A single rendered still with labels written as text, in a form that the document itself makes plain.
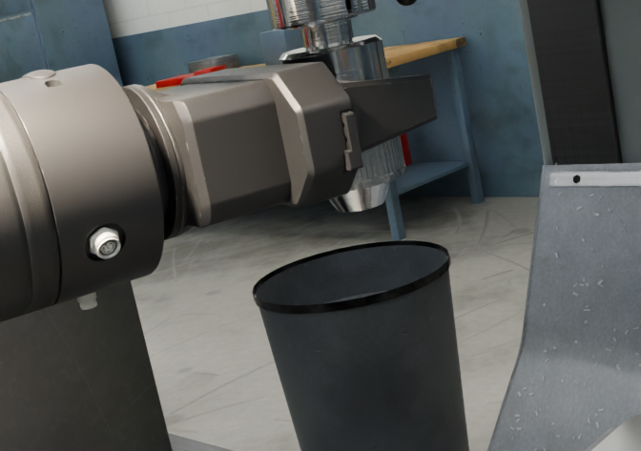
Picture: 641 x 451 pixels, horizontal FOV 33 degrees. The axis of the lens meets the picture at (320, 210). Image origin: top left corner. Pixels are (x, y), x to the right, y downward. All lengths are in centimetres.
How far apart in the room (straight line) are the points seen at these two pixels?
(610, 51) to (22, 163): 54
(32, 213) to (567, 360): 54
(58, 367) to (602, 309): 40
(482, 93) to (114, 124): 542
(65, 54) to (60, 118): 737
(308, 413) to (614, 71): 177
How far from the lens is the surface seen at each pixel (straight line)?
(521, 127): 570
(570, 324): 85
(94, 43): 790
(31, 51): 784
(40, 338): 72
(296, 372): 248
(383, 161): 48
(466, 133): 574
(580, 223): 86
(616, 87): 84
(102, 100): 41
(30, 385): 72
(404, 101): 47
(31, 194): 39
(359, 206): 49
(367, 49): 47
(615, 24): 84
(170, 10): 758
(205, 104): 42
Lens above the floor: 130
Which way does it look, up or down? 12 degrees down
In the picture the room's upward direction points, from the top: 12 degrees counter-clockwise
